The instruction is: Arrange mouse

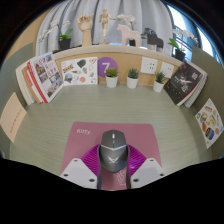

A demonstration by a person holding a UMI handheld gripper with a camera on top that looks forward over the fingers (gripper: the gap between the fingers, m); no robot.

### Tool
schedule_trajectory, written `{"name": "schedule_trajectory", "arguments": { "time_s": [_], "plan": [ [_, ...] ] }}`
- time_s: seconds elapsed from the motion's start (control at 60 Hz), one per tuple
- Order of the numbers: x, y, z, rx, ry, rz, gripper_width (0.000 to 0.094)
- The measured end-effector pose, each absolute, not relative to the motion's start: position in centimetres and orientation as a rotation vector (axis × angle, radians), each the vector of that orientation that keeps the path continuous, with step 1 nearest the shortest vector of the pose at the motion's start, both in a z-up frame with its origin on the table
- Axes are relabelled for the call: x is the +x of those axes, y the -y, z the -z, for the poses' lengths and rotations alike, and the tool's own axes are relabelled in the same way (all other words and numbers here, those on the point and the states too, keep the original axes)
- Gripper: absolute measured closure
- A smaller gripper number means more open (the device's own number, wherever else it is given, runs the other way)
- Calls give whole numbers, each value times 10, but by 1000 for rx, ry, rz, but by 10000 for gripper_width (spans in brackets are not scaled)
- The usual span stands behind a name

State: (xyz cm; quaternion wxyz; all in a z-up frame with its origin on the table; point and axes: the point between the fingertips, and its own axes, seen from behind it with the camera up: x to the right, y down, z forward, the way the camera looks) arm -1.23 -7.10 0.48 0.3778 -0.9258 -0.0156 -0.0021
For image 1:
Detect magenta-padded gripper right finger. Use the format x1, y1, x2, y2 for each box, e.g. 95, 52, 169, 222
125, 144, 167, 190

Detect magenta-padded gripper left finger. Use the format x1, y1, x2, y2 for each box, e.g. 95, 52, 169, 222
59, 143, 103, 190

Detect grey computer mouse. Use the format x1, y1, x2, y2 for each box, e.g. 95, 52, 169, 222
98, 129, 130, 174

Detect pink mouse pad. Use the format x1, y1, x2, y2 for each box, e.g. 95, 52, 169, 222
60, 121, 163, 192

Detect small potted green plant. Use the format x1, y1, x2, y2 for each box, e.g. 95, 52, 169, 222
152, 71, 166, 94
104, 67, 119, 89
126, 68, 140, 90

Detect colourful sticker card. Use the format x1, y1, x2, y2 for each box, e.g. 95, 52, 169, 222
194, 97, 224, 150

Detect white sticker sheet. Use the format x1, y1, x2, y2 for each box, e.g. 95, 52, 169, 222
60, 56, 99, 87

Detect black book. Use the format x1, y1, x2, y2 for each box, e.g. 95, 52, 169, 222
162, 61, 203, 106

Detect beige book with red lettering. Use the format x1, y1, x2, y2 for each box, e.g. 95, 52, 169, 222
0, 92, 28, 144

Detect white books behind black book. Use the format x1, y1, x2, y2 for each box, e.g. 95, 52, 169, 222
183, 63, 208, 109

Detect purple round number sign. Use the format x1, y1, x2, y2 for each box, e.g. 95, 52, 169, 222
97, 56, 119, 79

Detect picture-cover white book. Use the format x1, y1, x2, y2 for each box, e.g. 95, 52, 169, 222
28, 52, 64, 103

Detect tan book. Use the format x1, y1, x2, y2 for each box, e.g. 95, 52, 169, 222
21, 64, 41, 104

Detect thick white book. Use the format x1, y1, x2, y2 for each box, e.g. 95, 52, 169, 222
15, 61, 36, 106

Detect green felt partition panel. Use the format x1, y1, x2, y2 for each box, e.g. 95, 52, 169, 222
191, 46, 224, 158
0, 43, 36, 158

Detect white orchid in black pot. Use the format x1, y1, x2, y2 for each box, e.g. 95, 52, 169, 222
167, 28, 195, 63
37, 20, 74, 52

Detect black wooden horse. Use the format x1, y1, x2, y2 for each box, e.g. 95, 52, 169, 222
143, 27, 165, 53

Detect pink wooden horse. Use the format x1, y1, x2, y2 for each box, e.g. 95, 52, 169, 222
116, 23, 142, 47

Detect wooden mannequin figure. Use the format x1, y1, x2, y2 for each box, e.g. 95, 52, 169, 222
98, 8, 118, 46

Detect white orchid behind horse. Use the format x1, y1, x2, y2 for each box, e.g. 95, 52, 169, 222
116, 13, 137, 31

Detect window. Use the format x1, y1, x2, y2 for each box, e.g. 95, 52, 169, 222
166, 4, 221, 64

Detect grey curtain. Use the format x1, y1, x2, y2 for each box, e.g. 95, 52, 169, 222
34, 0, 176, 58

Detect white wall socket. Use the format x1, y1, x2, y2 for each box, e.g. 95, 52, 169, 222
139, 56, 158, 75
159, 61, 175, 79

